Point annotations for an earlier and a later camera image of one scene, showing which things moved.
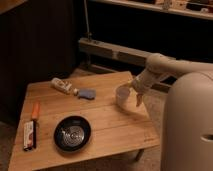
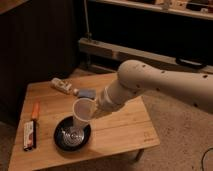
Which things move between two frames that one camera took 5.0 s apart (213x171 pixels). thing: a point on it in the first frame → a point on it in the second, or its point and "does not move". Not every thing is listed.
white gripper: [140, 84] → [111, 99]
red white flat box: [28, 137] does not move
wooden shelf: [200, 9] does not move
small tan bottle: [61, 85] does not move
